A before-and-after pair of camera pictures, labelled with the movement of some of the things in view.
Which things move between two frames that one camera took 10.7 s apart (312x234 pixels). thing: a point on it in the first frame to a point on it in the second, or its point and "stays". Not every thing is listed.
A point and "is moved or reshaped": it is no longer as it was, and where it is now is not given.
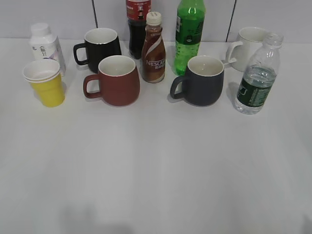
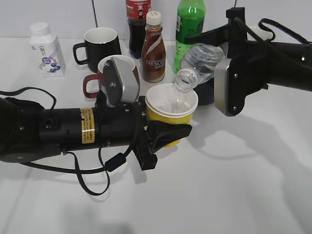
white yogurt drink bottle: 45,46 stays
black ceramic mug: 100,43 stays
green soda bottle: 190,18 stays
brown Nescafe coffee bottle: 153,55 stays
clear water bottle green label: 259,76 is moved or reshaped
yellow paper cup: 45,76 to 164,102
